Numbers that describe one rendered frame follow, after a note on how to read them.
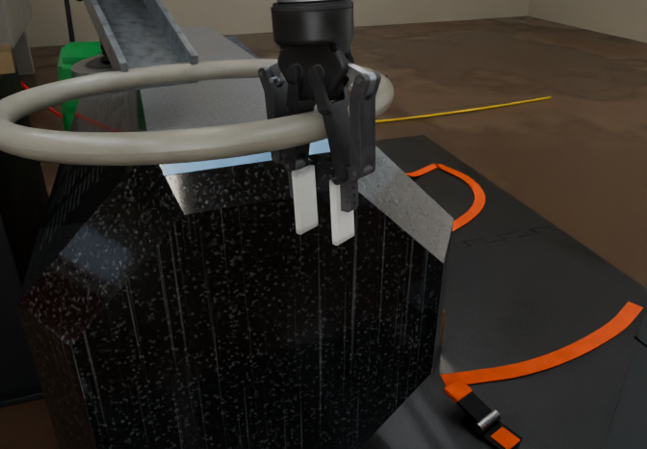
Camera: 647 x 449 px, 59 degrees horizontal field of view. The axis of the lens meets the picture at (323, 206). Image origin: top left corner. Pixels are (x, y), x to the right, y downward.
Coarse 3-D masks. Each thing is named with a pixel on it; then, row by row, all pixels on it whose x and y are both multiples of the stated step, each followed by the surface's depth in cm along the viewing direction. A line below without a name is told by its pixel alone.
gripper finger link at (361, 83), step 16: (368, 80) 50; (352, 96) 51; (368, 96) 52; (352, 112) 51; (368, 112) 52; (352, 128) 52; (368, 128) 52; (352, 144) 53; (368, 144) 53; (352, 160) 53; (368, 160) 54; (352, 176) 54
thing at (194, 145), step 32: (224, 64) 92; (256, 64) 92; (32, 96) 73; (64, 96) 79; (384, 96) 63; (0, 128) 55; (32, 128) 54; (192, 128) 51; (224, 128) 51; (256, 128) 51; (288, 128) 52; (320, 128) 54; (64, 160) 51; (96, 160) 50; (128, 160) 50; (160, 160) 50; (192, 160) 51
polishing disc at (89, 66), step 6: (84, 60) 130; (90, 60) 130; (96, 60) 129; (72, 66) 125; (78, 66) 125; (84, 66) 124; (90, 66) 124; (96, 66) 123; (102, 66) 123; (108, 66) 122; (72, 72) 123; (78, 72) 120; (84, 72) 120; (90, 72) 119; (96, 72) 118
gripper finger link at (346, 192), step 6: (348, 168) 55; (366, 168) 54; (372, 168) 54; (366, 174) 54; (348, 180) 55; (354, 180) 56; (342, 186) 56; (348, 186) 55; (354, 186) 56; (342, 192) 56; (348, 192) 55; (354, 192) 56; (342, 198) 56; (348, 198) 56; (354, 198) 56; (342, 204) 57; (348, 204) 56; (354, 204) 57; (342, 210) 57; (348, 210) 56
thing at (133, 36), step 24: (96, 0) 102; (120, 0) 114; (144, 0) 113; (96, 24) 101; (120, 24) 106; (144, 24) 107; (168, 24) 99; (120, 48) 99; (144, 48) 100; (168, 48) 101; (192, 48) 93
